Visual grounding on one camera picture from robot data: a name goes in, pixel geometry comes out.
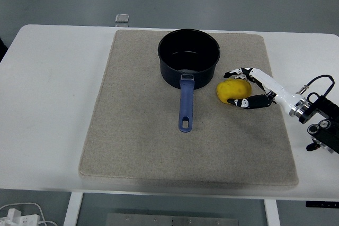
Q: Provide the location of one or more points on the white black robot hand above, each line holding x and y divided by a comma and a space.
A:
272, 85

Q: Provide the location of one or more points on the black table control panel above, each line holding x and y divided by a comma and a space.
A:
321, 204

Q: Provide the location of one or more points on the white table leg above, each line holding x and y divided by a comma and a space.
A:
272, 214
72, 210

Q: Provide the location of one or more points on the beige fabric mat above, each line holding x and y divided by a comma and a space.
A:
148, 144

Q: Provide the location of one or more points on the small clear square box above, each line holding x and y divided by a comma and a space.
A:
122, 18

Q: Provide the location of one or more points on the grey metal plate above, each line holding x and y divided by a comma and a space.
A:
172, 220

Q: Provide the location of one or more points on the dark object beside table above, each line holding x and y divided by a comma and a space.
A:
2, 50

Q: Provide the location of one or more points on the white power strip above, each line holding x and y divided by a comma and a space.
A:
18, 219

